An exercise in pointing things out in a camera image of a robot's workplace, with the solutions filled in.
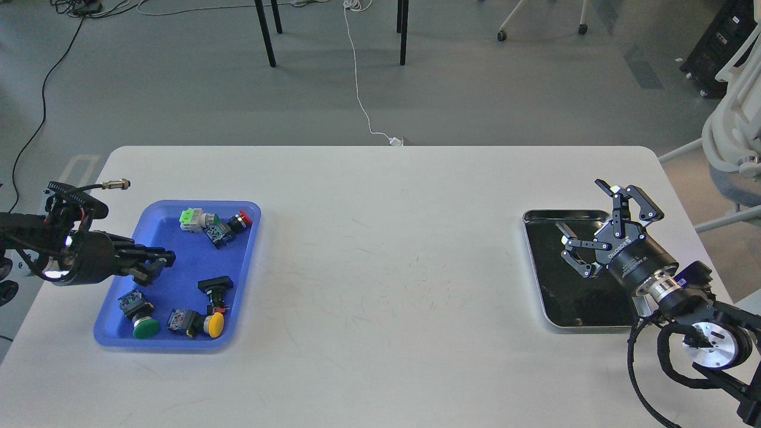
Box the white chair base casters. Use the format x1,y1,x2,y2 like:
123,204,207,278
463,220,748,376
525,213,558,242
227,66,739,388
495,1,593,42

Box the blue plastic tray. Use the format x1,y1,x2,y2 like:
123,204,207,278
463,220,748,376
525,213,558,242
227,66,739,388
93,200,262,352

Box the black cable on floor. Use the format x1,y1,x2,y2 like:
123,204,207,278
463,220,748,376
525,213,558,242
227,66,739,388
0,0,149,225

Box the red push button switch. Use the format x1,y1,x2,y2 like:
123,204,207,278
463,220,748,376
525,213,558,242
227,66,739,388
204,209,253,249

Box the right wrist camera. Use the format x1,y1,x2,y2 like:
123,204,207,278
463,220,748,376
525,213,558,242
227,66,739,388
675,261,713,293

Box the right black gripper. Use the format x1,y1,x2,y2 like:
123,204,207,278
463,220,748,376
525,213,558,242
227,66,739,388
555,178,680,298

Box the green white terminal button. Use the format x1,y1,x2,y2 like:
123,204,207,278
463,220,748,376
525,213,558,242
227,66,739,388
178,207,219,233

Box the green mushroom push button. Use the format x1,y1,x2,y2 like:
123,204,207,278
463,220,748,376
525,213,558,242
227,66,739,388
118,289,160,339

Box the yellow push button switch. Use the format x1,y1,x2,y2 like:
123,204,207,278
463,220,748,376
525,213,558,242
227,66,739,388
166,308,225,338

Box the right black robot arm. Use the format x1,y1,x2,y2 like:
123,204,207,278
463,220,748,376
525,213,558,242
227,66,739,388
557,179,760,427

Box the metal tray black liner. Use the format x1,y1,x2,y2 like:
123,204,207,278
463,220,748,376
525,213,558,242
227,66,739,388
523,209,638,332

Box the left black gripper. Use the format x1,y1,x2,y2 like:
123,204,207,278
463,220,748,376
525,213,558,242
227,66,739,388
42,231,176,287

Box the black square push button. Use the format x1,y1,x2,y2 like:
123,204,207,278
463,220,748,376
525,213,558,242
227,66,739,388
197,276,233,315

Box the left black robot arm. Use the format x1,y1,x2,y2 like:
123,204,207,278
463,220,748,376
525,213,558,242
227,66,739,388
1,178,176,304

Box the black table legs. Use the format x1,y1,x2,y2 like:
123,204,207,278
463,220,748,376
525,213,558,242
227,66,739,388
253,0,411,68

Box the black equipment case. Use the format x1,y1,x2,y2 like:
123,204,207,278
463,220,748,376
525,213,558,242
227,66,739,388
679,1,757,99

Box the white cable on floor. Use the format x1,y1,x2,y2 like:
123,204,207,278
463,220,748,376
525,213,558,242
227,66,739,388
342,0,404,147

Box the white office chair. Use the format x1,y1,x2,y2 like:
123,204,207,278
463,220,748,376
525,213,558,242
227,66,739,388
658,26,760,233

